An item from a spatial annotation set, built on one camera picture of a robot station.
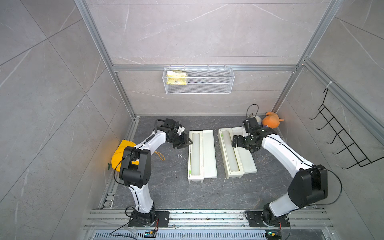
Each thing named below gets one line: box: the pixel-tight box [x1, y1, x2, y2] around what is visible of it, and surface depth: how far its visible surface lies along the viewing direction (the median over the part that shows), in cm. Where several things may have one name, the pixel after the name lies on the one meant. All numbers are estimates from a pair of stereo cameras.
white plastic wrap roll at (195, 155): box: [191, 133, 201, 176], surface depth 90 cm
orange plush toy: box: [262, 111, 284, 129], surface depth 110 cm
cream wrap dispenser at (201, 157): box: [187, 129, 217, 183], surface depth 90 cm
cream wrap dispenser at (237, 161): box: [218, 126, 258, 180], surface depth 89 cm
